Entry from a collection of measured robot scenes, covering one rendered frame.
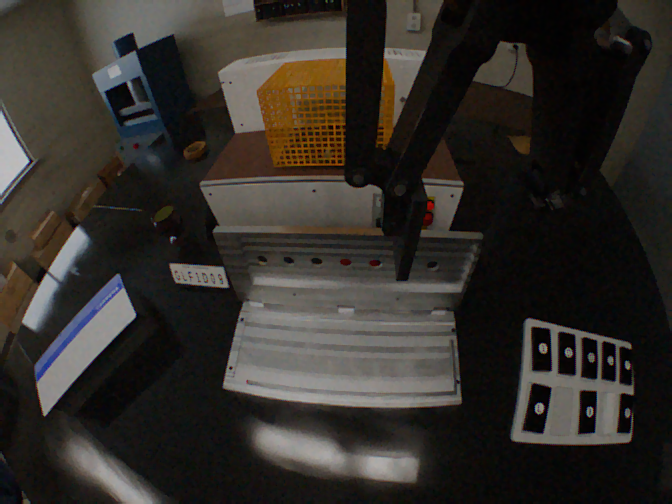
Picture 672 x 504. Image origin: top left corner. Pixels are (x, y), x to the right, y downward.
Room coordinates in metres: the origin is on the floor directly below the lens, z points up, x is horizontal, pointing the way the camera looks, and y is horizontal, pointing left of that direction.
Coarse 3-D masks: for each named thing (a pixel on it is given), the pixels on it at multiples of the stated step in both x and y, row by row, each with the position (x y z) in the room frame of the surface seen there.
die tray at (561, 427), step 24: (528, 336) 0.10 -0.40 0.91; (552, 336) 0.09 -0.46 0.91; (576, 336) 0.06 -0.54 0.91; (600, 336) 0.04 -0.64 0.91; (528, 360) 0.05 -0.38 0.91; (552, 360) 0.03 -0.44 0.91; (576, 360) 0.01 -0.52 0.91; (600, 360) -0.02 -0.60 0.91; (528, 384) 0.00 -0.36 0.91; (552, 384) -0.02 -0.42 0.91; (576, 384) -0.04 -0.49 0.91; (600, 384) -0.07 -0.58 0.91; (552, 408) -0.07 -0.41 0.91; (576, 408) -0.09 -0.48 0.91; (600, 408) -0.13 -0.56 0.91; (528, 432) -0.09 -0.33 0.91; (552, 432) -0.12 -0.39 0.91; (576, 432) -0.15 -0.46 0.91; (600, 432) -0.18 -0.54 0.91
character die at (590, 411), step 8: (584, 392) -0.07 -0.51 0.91; (592, 392) -0.08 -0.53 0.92; (584, 400) -0.09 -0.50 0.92; (592, 400) -0.10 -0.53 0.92; (584, 408) -0.10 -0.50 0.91; (592, 408) -0.11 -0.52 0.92; (584, 416) -0.12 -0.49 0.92; (592, 416) -0.13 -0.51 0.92; (584, 424) -0.14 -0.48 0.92; (592, 424) -0.15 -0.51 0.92; (584, 432) -0.15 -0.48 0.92; (592, 432) -0.17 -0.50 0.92
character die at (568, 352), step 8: (560, 336) 0.08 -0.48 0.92; (568, 336) 0.07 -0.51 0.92; (560, 344) 0.06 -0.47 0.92; (568, 344) 0.05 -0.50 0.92; (560, 352) 0.04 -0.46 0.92; (568, 352) 0.04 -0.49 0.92; (560, 360) 0.03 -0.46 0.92; (568, 360) 0.02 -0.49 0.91; (560, 368) 0.01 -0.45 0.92; (568, 368) 0.00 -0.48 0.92
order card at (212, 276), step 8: (176, 264) 0.35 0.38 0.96; (176, 272) 0.34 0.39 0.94; (184, 272) 0.34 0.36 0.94; (192, 272) 0.34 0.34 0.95; (200, 272) 0.33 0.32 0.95; (208, 272) 0.33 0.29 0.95; (216, 272) 0.33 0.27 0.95; (224, 272) 0.32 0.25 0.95; (176, 280) 0.33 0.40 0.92; (184, 280) 0.33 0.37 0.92; (192, 280) 0.33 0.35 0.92; (200, 280) 0.32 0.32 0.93; (208, 280) 0.32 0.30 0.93; (216, 280) 0.32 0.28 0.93; (224, 280) 0.32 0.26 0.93
